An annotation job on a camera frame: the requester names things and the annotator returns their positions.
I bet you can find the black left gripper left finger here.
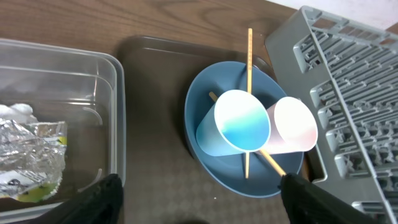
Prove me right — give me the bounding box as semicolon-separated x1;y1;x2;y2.
29;174;124;224

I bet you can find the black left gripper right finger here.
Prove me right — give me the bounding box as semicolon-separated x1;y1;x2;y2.
279;173;377;224

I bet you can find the pink cup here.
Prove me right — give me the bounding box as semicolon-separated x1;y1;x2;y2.
261;96;318;154

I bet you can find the yellow green snack wrapper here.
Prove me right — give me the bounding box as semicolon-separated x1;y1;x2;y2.
1;119;67;203

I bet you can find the light blue cup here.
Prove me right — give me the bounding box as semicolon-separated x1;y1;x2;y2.
195;90;271;157

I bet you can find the white napkin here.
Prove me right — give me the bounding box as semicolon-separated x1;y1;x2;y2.
1;103;38;124

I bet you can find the grey dishwasher rack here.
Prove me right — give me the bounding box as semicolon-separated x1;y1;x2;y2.
265;6;397;223

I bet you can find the dark blue plate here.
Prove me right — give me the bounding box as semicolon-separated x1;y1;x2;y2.
184;61;303;198

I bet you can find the brown serving tray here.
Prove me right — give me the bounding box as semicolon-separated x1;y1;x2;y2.
116;35;312;224

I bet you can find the clear plastic bin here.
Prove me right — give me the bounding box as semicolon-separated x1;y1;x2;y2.
1;39;126;223

